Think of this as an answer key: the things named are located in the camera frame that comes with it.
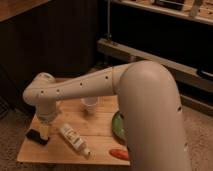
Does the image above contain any green ceramic bowl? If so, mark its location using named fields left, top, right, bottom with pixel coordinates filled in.
left=112, top=111, right=126, bottom=141

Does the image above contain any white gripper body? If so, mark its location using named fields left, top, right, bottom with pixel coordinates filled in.
left=37, top=111, right=59, bottom=123

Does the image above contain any black rectangular eraser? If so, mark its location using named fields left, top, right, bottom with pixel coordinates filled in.
left=26, top=129, right=48, bottom=145

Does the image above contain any translucent yellowish gripper finger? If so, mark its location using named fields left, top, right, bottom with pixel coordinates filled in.
left=39, top=123, right=50, bottom=140

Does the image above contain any translucent plastic cup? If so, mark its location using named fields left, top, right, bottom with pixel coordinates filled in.
left=81, top=97, right=98, bottom=114

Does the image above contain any vertical metal pole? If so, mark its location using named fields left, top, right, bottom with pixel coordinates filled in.
left=107, top=0, right=111, bottom=40

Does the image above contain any wooden table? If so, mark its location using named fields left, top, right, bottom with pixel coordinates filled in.
left=17, top=96, right=129, bottom=165

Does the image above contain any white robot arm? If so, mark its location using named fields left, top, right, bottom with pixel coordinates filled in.
left=23, top=60, right=191, bottom=171

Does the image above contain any red oblong object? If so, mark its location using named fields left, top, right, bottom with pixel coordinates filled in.
left=109, top=149, right=129, bottom=161

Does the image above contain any white lotion bottle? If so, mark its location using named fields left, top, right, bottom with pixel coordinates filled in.
left=59, top=123, right=91, bottom=157

